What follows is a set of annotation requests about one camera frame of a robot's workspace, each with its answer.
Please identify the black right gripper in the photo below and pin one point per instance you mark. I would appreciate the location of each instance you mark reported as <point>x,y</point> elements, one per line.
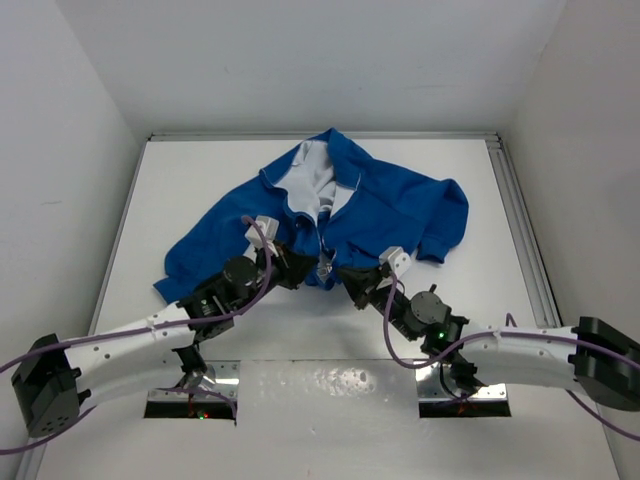
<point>359,281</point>

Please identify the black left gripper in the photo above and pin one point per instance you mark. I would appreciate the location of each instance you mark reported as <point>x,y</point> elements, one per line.
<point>291,264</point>

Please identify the blue fleece zip jacket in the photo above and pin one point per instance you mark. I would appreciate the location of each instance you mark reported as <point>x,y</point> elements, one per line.
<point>333,201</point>

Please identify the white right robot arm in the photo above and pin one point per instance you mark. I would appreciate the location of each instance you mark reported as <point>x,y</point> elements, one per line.
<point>591,358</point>

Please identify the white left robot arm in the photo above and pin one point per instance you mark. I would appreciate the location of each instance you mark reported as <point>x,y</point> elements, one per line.
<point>58,381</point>

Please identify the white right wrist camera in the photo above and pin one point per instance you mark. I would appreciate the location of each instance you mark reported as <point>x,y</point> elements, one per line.
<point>397,259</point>

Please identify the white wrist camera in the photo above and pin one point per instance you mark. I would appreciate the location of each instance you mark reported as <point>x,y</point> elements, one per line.
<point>261,229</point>
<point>397,259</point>

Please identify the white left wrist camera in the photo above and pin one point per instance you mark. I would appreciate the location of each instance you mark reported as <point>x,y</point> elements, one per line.
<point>261,229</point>

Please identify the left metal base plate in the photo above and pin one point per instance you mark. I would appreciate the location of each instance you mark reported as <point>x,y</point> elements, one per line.
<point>220,381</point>

